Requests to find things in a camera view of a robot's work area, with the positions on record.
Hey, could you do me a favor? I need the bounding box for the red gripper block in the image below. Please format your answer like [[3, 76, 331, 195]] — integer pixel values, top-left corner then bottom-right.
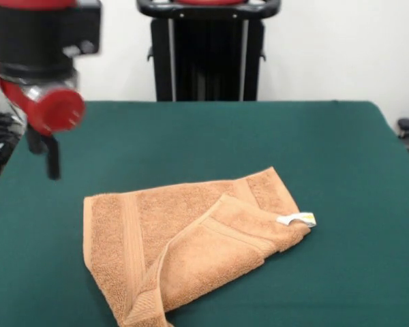
[[0, 77, 87, 181]]

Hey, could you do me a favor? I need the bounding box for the orange terry towel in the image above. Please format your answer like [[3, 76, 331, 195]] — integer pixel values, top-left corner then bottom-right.
[[82, 166, 318, 327]]

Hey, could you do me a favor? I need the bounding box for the dark green table cloth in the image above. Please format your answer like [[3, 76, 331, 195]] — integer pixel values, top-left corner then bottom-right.
[[0, 100, 409, 327]]

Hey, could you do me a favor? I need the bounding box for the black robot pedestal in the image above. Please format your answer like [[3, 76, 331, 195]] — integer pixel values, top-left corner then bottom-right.
[[136, 0, 280, 102]]

